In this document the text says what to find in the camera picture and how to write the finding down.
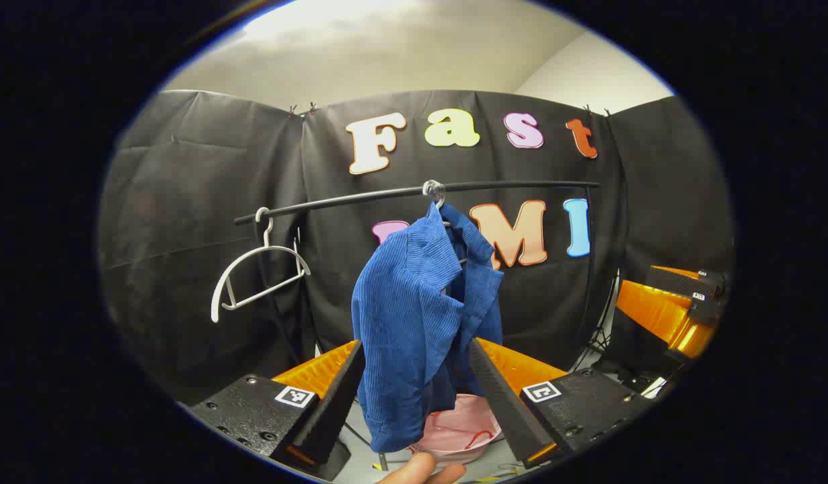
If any white clothes hanger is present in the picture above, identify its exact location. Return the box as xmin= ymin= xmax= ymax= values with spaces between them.
xmin=422 ymin=179 xmax=468 ymax=264

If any black tripod stand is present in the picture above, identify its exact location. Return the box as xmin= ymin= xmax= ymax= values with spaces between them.
xmin=572 ymin=269 xmax=619 ymax=372

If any black backdrop cloth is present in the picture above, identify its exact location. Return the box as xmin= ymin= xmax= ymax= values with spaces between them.
xmin=99 ymin=89 xmax=734 ymax=404

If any white empty hanger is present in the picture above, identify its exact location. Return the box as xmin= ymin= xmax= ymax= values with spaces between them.
xmin=211 ymin=207 xmax=311 ymax=323

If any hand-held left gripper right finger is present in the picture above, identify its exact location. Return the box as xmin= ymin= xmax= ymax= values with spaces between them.
xmin=469 ymin=337 xmax=656 ymax=470

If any pink laundry hamper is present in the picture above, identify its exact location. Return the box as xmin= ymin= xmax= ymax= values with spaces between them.
xmin=408 ymin=394 xmax=503 ymax=466

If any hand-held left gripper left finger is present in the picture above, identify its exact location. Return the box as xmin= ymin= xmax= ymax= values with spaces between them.
xmin=188 ymin=339 xmax=366 ymax=481

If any blue corduroy jacket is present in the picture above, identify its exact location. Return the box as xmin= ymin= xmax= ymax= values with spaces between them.
xmin=351 ymin=204 xmax=505 ymax=453

